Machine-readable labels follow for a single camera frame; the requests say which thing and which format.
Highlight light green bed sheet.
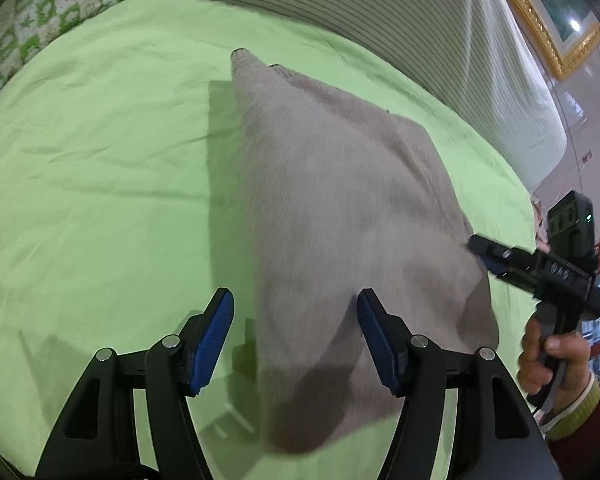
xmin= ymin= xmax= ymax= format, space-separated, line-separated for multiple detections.
xmin=0 ymin=0 xmax=534 ymax=479

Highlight beige knit sweater brown cuffs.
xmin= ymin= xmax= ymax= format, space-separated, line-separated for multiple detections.
xmin=230 ymin=49 xmax=500 ymax=454

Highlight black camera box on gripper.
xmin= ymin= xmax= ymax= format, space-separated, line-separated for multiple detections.
xmin=547 ymin=190 xmax=595 ymax=260

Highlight red sleeve right forearm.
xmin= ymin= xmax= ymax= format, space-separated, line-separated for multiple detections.
xmin=540 ymin=374 xmax=600 ymax=480

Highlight gold framed floral painting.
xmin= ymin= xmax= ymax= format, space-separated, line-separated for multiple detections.
xmin=508 ymin=0 xmax=600 ymax=80

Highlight person's right hand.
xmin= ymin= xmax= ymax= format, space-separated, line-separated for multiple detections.
xmin=517 ymin=314 xmax=592 ymax=416

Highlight large striped white pillow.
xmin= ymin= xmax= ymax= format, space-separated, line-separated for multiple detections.
xmin=220 ymin=0 xmax=567 ymax=190

